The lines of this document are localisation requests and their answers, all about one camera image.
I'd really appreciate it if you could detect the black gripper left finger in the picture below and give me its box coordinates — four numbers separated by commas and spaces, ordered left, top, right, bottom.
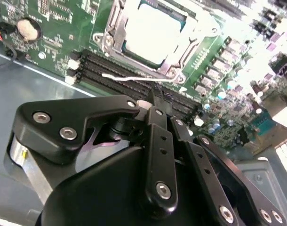
12, 89, 179, 212

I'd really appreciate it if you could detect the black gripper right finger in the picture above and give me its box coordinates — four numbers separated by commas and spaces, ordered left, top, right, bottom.
156, 93, 287, 226

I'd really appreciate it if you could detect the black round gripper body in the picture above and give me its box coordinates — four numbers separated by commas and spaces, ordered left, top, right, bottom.
37, 145, 220, 226

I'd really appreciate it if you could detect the thin metal locking lever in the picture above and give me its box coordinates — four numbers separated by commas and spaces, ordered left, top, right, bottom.
102, 72, 182, 83

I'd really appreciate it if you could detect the metal socket cover frame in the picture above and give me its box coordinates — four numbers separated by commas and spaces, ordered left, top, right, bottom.
103, 0, 219, 82

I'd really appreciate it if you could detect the silver topped CPU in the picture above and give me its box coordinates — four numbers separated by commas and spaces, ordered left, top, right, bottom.
123, 0, 198, 68

